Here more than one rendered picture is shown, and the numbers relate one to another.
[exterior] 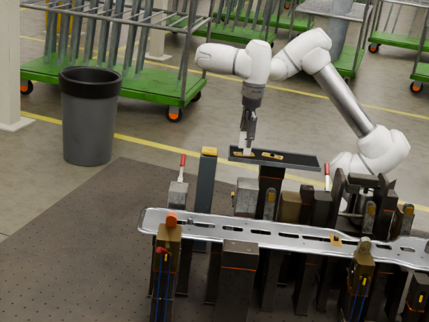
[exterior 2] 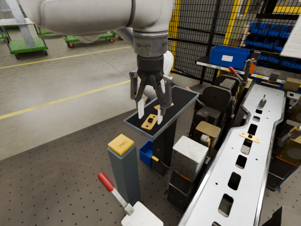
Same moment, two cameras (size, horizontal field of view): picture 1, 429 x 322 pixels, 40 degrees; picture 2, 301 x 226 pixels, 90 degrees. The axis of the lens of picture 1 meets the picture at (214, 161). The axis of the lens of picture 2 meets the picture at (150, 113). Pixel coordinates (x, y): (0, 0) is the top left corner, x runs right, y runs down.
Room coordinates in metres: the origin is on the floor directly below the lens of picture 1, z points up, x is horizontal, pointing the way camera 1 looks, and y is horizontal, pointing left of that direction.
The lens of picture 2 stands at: (1.95, 0.22, 1.52)
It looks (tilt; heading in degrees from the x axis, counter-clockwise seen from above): 37 degrees down; 309
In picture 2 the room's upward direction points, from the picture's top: straight up
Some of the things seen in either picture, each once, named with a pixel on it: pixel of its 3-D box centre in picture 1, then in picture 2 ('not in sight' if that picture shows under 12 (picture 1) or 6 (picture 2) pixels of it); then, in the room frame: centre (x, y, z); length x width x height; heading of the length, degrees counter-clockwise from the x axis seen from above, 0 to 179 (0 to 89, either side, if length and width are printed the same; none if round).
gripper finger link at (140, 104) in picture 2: (242, 140); (141, 109); (2.25, -0.10, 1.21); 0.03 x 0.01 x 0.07; 104
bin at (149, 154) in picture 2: not in sight; (149, 153); (2.33, -0.25, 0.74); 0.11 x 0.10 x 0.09; 91
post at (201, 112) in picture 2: (299, 232); (195, 142); (2.11, -0.37, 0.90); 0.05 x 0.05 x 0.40; 1
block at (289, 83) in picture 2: not in sight; (281, 101); (1.78, -1.21, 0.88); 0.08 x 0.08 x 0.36; 1
